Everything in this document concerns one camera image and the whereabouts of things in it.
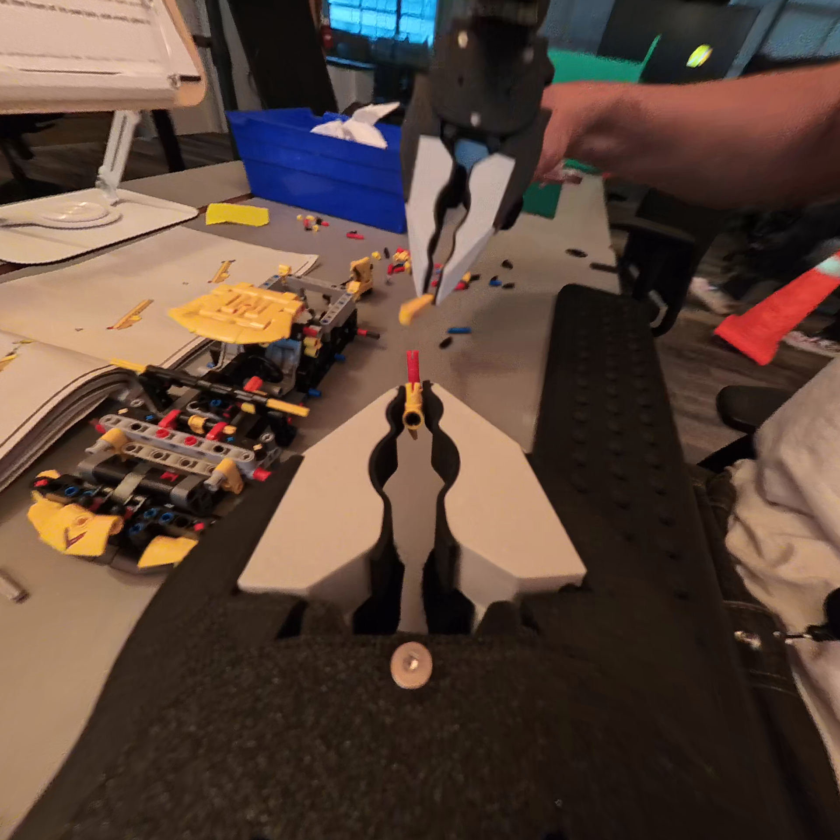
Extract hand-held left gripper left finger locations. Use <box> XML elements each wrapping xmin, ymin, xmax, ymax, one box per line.
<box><xmin>238</xmin><ymin>384</ymin><xmax>403</xmax><ymax>634</ymax></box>

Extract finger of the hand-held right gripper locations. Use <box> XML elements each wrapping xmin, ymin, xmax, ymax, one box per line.
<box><xmin>405</xmin><ymin>134</ymin><xmax>457</xmax><ymax>299</ymax></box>
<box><xmin>433</xmin><ymin>154</ymin><xmax>517</xmax><ymax>306</ymax></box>

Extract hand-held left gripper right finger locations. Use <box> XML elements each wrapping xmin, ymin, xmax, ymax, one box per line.
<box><xmin>423</xmin><ymin>381</ymin><xmax>587</xmax><ymax>634</ymax></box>

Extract grey desk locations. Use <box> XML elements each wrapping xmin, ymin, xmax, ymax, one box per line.
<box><xmin>0</xmin><ymin>161</ymin><xmax>623</xmax><ymax>834</ymax></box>

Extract person's right hand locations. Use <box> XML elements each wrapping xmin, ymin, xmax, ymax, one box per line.
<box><xmin>535</xmin><ymin>82</ymin><xmax>651</xmax><ymax>185</ymax></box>

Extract crumpled white paper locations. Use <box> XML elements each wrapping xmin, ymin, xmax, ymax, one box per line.
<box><xmin>310</xmin><ymin>101</ymin><xmax>403</xmax><ymax>148</ymax></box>

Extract blue storage bin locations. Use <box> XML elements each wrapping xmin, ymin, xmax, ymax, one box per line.
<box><xmin>226</xmin><ymin>108</ymin><xmax>411</xmax><ymax>234</ymax></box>

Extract black perforated foam pad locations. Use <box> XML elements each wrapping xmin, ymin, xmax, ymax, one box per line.
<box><xmin>528</xmin><ymin>283</ymin><xmax>808</xmax><ymax>840</ymax></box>

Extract yellow paper scrap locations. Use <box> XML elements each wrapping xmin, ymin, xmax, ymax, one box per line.
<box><xmin>205</xmin><ymin>203</ymin><xmax>271</xmax><ymax>227</ymax></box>

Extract large black monitor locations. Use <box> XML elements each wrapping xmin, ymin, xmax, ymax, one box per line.
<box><xmin>597</xmin><ymin>0</ymin><xmax>762</xmax><ymax>83</ymax></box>

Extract partly built yellow toy car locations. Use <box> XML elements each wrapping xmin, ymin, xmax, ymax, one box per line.
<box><xmin>28</xmin><ymin>274</ymin><xmax>380</xmax><ymax>571</ymax></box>

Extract orange traffic cone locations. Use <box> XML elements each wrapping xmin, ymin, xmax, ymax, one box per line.
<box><xmin>714</xmin><ymin>251</ymin><xmax>840</xmax><ymax>366</ymax></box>

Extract open instruction booklet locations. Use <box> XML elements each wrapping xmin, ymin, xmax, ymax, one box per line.
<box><xmin>0</xmin><ymin>226</ymin><xmax>320</xmax><ymax>490</ymax></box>

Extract printed instruction sheet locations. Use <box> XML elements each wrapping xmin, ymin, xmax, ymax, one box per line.
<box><xmin>0</xmin><ymin>0</ymin><xmax>181</xmax><ymax>109</ymax></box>

